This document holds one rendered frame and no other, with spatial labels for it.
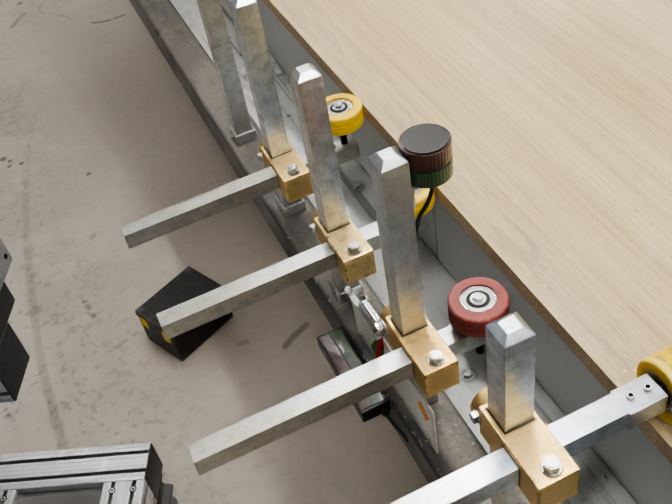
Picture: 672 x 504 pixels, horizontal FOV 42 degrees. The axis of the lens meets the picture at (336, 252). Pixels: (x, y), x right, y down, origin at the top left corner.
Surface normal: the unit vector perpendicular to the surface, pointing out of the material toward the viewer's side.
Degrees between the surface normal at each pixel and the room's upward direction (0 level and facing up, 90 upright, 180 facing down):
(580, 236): 0
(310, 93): 90
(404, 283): 90
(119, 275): 0
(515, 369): 90
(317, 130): 90
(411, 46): 0
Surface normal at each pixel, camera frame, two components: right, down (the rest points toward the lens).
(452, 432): -0.14, -0.70
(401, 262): 0.41, 0.60
